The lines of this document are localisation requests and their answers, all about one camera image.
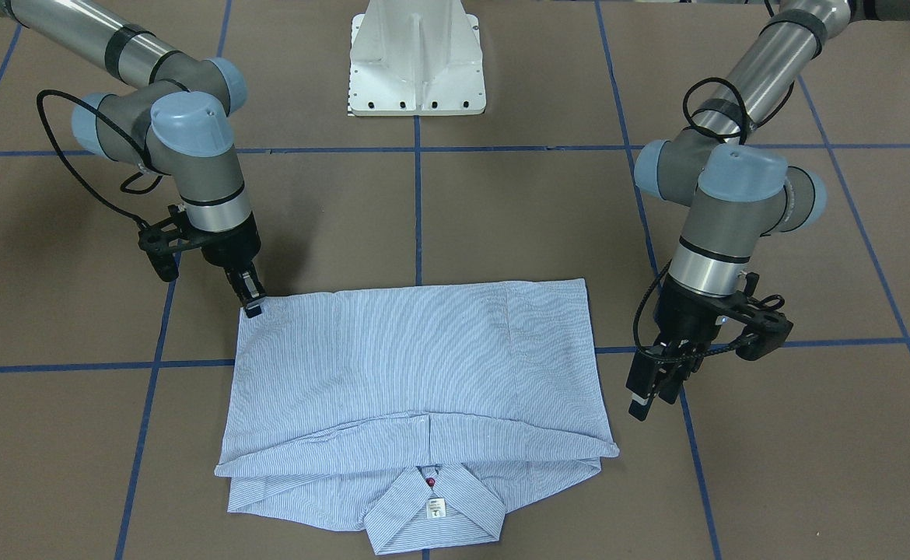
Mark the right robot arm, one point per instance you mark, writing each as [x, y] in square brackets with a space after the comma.
[174, 123]

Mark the blue striped button shirt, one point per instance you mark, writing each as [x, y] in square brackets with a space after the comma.
[421, 416]

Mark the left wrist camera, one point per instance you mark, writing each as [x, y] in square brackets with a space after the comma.
[765, 327]

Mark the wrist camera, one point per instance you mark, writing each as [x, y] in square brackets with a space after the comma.
[163, 241]
[765, 327]

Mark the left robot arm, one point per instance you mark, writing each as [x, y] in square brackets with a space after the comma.
[735, 195]

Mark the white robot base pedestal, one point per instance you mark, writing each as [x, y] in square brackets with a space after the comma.
[416, 58]

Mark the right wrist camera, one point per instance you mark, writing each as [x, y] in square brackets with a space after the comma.
[163, 241]

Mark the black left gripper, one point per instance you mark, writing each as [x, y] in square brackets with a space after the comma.
[684, 316]

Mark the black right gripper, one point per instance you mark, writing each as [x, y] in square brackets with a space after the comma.
[229, 246]

